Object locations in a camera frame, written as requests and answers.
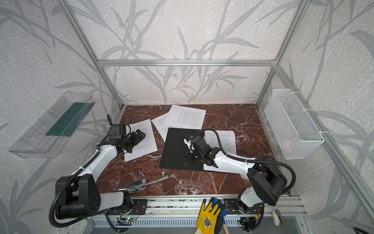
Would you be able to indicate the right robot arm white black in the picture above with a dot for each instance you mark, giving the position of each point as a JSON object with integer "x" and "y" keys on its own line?
{"x": 269, "y": 179}

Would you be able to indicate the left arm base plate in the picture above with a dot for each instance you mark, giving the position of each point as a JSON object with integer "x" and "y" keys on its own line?
{"x": 138, "y": 208}

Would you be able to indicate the paper sheet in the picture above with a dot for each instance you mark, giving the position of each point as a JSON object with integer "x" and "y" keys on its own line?
{"x": 228, "y": 142}
{"x": 185, "y": 117}
{"x": 161, "y": 127}
{"x": 147, "y": 145}

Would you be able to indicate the small beige device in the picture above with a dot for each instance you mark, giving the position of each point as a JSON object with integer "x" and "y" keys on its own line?
{"x": 277, "y": 217}

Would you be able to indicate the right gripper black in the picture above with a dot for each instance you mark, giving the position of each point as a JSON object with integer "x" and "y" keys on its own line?
{"x": 187, "y": 156}

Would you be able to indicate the aluminium frame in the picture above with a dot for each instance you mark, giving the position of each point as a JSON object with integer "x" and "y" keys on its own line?
{"x": 352, "y": 177}

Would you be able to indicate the white wire mesh basket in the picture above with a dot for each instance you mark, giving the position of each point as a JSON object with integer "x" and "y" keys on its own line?
{"x": 295, "y": 132}

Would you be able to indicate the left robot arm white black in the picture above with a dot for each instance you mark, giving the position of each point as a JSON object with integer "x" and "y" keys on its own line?
{"x": 77, "y": 195}

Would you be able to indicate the clear plastic tray green base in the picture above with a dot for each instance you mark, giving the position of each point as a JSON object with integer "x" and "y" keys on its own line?
{"x": 47, "y": 137}

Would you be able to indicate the green circuit board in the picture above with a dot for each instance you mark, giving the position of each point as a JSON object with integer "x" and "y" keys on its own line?
{"x": 126, "y": 221}

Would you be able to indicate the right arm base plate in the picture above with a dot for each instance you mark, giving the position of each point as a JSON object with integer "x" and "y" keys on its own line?
{"x": 233, "y": 206}

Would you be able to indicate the blue folder black inside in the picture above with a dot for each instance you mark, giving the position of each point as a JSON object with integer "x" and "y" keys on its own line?
{"x": 174, "y": 147}

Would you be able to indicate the yellow blue work glove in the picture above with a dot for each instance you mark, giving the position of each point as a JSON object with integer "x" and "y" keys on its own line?
{"x": 210, "y": 220}

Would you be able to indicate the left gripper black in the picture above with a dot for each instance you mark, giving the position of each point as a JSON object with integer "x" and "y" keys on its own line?
{"x": 135, "y": 139}

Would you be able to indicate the paper sheet back top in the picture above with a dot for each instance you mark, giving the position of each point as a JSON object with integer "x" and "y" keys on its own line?
{"x": 185, "y": 117}

